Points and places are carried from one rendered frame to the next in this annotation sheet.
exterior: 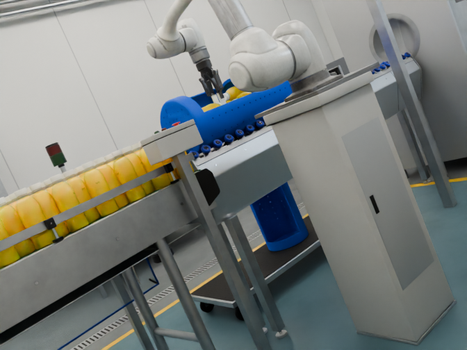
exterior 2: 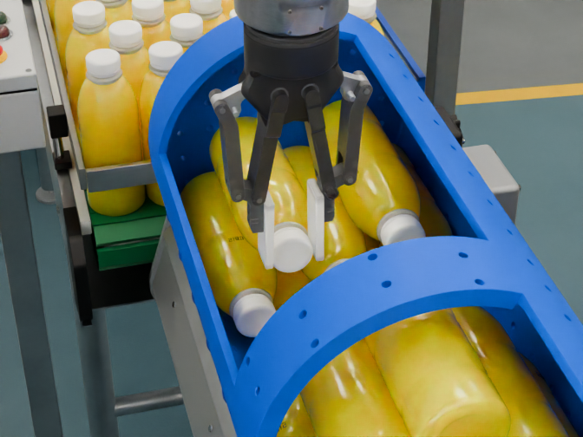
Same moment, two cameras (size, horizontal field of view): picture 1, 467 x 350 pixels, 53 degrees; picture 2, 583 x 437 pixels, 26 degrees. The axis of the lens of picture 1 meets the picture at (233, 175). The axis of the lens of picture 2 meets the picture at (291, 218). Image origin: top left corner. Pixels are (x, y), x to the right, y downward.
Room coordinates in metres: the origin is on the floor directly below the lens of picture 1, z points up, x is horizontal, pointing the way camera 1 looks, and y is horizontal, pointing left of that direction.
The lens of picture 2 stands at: (2.66, -0.88, 1.80)
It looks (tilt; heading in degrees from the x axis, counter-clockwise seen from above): 36 degrees down; 114
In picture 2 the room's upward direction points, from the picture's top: straight up
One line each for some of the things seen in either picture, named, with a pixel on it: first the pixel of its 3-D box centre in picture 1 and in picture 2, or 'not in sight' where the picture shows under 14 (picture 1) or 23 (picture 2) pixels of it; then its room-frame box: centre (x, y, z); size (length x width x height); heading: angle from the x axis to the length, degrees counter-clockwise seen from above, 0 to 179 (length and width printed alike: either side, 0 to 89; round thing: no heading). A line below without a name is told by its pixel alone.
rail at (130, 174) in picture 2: not in sight; (253, 156); (2.10, 0.25, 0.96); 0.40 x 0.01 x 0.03; 39
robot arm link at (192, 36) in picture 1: (188, 35); not in sight; (2.29, -0.07, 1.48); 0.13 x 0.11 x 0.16; 121
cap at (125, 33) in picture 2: not in sight; (125, 34); (1.93, 0.25, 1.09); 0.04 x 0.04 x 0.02
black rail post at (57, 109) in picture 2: (171, 173); (59, 137); (1.84, 0.22, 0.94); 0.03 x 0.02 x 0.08; 129
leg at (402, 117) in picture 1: (413, 145); not in sight; (3.49, -1.34, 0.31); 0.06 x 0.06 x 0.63; 39
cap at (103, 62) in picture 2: not in sight; (103, 63); (1.94, 0.18, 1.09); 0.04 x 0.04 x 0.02
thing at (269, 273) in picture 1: (299, 248); not in sight; (3.02, -0.21, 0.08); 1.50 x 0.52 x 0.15; 123
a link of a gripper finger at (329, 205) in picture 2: not in sight; (336, 192); (2.33, -0.05, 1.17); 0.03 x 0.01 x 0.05; 39
